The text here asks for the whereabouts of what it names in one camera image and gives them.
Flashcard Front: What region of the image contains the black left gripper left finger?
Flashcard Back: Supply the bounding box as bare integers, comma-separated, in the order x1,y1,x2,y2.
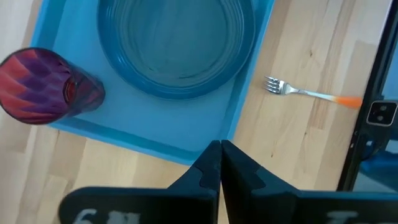
58,139,221,224

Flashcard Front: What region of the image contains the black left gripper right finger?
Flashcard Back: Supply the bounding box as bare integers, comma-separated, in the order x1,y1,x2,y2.
220,139,398,224

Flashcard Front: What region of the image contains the metal fork with orange handle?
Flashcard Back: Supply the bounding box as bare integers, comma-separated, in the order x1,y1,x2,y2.
263,75,364,110

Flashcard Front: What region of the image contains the dark blue ribbed plate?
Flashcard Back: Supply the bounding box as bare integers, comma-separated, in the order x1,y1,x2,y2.
96,0,256,100

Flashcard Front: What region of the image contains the red faceted plastic cup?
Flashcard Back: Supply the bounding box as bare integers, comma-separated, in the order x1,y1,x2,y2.
0,47,106,126

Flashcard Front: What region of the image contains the light blue plastic tray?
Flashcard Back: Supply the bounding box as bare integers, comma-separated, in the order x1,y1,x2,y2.
29,0,276,166

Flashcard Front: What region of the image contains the blue bin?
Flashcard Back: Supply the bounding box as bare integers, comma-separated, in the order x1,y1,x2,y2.
359,151,398,187

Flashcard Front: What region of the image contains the black box with white rim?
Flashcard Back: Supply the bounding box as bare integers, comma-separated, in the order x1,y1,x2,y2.
366,100,398,127

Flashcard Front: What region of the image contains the black table edge frame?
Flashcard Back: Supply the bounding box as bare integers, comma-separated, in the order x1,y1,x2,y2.
337,0,398,192

